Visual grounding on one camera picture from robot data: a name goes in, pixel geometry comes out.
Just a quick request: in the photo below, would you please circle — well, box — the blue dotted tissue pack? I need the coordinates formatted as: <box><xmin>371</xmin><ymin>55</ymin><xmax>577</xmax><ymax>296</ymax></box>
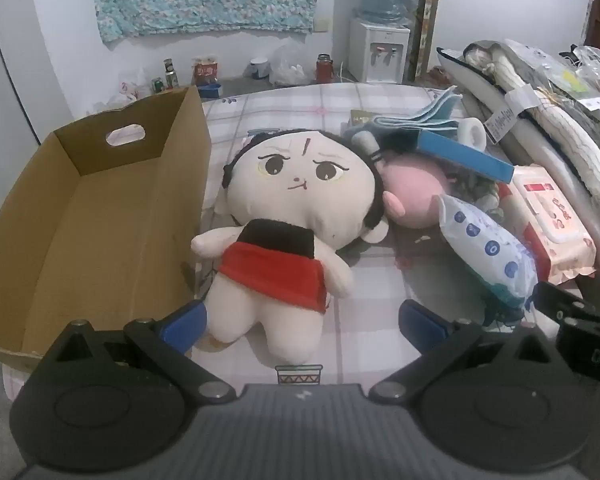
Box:
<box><xmin>437</xmin><ymin>194</ymin><xmax>540</xmax><ymax>311</ymax></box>

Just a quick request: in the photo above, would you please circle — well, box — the pink checked bed sheet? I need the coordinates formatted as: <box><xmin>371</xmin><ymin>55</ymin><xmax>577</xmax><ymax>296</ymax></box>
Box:
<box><xmin>0</xmin><ymin>82</ymin><xmax>600</xmax><ymax>391</ymax></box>

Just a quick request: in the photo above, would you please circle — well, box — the red thermos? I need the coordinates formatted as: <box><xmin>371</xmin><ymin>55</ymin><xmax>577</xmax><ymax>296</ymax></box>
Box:
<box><xmin>315</xmin><ymin>53</ymin><xmax>334</xmax><ymax>84</ymax></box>

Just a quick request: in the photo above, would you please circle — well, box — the crinkled clear plastic bag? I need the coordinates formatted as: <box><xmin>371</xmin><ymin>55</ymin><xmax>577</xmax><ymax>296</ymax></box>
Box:
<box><xmin>567</xmin><ymin>45</ymin><xmax>600</xmax><ymax>111</ymax></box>

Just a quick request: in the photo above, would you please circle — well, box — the brown cardboard box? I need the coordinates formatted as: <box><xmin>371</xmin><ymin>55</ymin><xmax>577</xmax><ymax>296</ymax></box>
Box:
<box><xmin>0</xmin><ymin>85</ymin><xmax>213</xmax><ymax>373</ymax></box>

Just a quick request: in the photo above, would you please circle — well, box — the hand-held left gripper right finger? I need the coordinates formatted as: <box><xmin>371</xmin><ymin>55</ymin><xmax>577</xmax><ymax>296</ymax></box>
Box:
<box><xmin>369</xmin><ymin>300</ymin><xmax>563</xmax><ymax>406</ymax></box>

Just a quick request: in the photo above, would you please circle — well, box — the dark patterned cloth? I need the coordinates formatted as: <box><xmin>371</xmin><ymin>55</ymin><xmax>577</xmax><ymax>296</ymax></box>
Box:
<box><xmin>452</xmin><ymin>162</ymin><xmax>506</xmax><ymax>223</ymax></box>

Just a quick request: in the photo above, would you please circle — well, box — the white water dispenser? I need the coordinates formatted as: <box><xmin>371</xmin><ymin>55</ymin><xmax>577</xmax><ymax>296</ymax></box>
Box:
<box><xmin>349</xmin><ymin>12</ymin><xmax>412</xmax><ymax>85</ymax></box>

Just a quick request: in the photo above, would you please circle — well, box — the green gold small box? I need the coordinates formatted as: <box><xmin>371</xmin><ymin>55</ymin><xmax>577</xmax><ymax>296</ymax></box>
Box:
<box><xmin>349</xmin><ymin>108</ymin><xmax>381</xmax><ymax>133</ymax></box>

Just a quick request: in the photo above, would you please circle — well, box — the light blue folded cloth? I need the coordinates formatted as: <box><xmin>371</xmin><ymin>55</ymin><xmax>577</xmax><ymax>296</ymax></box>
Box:
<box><xmin>372</xmin><ymin>86</ymin><xmax>463</xmax><ymax>133</ymax></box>

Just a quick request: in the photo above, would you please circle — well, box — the white ring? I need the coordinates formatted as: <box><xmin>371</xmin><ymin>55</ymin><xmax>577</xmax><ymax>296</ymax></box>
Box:
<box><xmin>455</xmin><ymin>117</ymin><xmax>488</xmax><ymax>151</ymax></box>

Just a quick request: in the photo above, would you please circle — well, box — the white plastic bag red print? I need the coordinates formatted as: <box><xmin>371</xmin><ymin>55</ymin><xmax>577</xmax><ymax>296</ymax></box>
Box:
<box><xmin>107</xmin><ymin>67</ymin><xmax>153</xmax><ymax>111</ymax></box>

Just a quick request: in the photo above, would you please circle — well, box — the long blue box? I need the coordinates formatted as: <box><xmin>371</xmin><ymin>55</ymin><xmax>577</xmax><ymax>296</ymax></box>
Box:
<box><xmin>417</xmin><ymin>130</ymin><xmax>515</xmax><ymax>184</ymax></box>

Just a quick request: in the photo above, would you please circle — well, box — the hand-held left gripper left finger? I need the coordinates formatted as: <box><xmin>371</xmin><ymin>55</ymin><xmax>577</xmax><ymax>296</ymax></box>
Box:
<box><xmin>42</xmin><ymin>300</ymin><xmax>238</xmax><ymax>406</ymax></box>

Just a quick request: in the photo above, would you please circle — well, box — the packaged white knitted blanket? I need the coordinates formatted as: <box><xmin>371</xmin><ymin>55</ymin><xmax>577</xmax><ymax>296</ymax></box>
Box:
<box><xmin>490</xmin><ymin>50</ymin><xmax>600</xmax><ymax>233</ymax></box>

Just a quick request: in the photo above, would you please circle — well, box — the packaged grey bedding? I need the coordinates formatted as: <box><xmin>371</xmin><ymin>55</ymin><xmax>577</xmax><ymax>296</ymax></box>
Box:
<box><xmin>437</xmin><ymin>40</ymin><xmax>600</xmax><ymax>266</ymax></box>

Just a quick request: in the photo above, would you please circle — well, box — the pink wet wipes pack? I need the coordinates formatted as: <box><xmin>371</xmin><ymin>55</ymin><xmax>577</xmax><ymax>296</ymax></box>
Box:
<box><xmin>500</xmin><ymin>164</ymin><xmax>598</xmax><ymax>286</ymax></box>

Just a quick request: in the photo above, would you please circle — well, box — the large plush doll red skirt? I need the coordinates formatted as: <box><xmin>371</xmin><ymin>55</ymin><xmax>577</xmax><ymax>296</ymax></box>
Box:
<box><xmin>190</xmin><ymin>127</ymin><xmax>391</xmax><ymax>363</ymax></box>

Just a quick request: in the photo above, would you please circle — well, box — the small pink plush toy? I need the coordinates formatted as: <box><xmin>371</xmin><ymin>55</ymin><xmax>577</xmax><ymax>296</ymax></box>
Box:
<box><xmin>377</xmin><ymin>152</ymin><xmax>453</xmax><ymax>231</ymax></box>

